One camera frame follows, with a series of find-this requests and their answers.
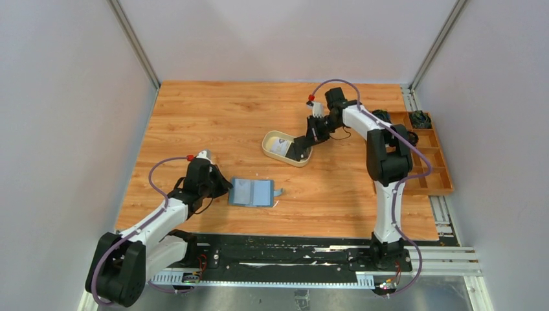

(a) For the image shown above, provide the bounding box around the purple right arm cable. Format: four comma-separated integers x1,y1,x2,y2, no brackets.
306,78,433,297

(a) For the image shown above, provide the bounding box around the green black cable coil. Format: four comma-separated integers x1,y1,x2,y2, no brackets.
408,110,432,130

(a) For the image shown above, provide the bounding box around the wooden compartment organizer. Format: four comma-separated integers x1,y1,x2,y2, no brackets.
373,109,454,196

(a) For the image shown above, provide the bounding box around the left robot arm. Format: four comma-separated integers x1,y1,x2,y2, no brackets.
85,150,233,307

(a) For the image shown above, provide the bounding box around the blue card holder wallet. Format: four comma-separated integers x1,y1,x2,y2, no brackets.
228,177,285,208

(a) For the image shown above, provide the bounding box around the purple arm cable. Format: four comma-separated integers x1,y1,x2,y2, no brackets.
306,78,433,297
91,155,195,306

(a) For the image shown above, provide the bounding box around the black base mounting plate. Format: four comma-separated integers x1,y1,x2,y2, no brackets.
170,233,412,283

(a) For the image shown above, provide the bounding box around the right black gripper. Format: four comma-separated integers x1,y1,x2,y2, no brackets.
303,114,342,148

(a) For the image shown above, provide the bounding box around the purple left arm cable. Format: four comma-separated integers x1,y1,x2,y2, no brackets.
91,155,195,306

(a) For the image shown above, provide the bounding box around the beige oval tray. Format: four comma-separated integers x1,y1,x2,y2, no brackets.
262,130,313,167

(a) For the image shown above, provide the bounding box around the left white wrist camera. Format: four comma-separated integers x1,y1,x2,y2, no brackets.
196,149,213,163

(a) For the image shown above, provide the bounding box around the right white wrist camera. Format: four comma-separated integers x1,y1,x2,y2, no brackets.
308,101,324,118

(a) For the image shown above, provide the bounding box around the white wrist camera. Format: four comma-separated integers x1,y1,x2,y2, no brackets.
308,101,324,118
196,149,213,163

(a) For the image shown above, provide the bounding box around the white card in tray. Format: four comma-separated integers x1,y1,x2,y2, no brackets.
269,137,292,157

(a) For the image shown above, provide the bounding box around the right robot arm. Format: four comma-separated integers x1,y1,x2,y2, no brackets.
286,87,413,271

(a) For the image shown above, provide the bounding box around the aluminium frame rail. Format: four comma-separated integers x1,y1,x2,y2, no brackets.
80,233,494,310

